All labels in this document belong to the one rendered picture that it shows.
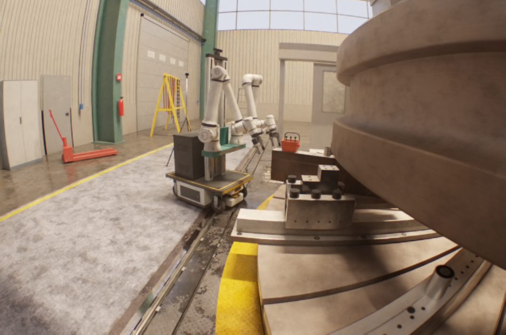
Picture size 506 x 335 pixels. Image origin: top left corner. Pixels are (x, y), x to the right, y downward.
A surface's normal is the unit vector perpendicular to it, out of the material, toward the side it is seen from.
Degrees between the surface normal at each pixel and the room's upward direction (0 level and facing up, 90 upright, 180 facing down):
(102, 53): 90
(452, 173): 90
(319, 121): 90
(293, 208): 90
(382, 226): 72
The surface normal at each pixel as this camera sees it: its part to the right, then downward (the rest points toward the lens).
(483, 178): -0.96, 0.03
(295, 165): -0.47, 0.15
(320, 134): -0.15, 0.18
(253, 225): -0.09, -0.13
